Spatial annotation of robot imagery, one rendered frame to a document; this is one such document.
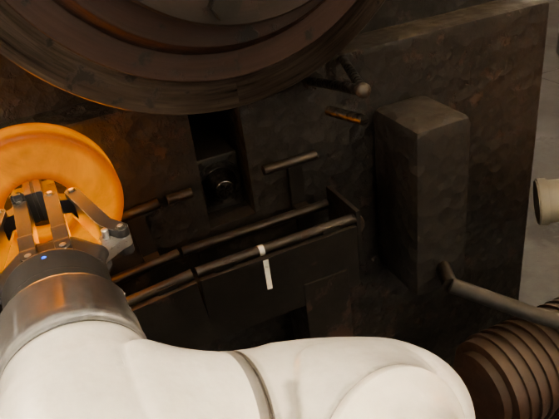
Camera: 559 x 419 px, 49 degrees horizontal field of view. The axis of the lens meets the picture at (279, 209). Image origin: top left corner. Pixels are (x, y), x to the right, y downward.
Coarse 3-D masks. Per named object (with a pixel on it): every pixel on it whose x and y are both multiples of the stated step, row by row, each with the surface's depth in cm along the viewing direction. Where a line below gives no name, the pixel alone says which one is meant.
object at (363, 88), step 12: (348, 60) 68; (348, 72) 62; (312, 84) 69; (324, 84) 64; (336, 84) 60; (348, 84) 57; (360, 84) 53; (360, 96) 53; (336, 108) 58; (348, 120) 56; (360, 120) 55
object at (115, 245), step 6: (102, 228) 49; (102, 234) 49; (108, 234) 49; (102, 240) 49; (108, 240) 49; (114, 240) 49; (120, 240) 48; (126, 240) 49; (108, 246) 48; (114, 246) 48; (120, 246) 49; (126, 246) 49; (114, 252) 48; (108, 258) 48
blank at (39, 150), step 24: (0, 144) 53; (24, 144) 54; (48, 144) 55; (72, 144) 56; (0, 168) 54; (24, 168) 55; (48, 168) 56; (72, 168) 57; (96, 168) 58; (0, 192) 55; (96, 192) 59; (120, 192) 60; (72, 216) 60; (120, 216) 61; (48, 240) 59; (96, 240) 61
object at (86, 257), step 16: (80, 240) 48; (16, 256) 47; (32, 256) 42; (48, 256) 42; (64, 256) 42; (80, 256) 43; (96, 256) 46; (16, 272) 42; (32, 272) 41; (48, 272) 40; (64, 272) 40; (80, 272) 41; (96, 272) 42; (0, 288) 44; (16, 288) 40
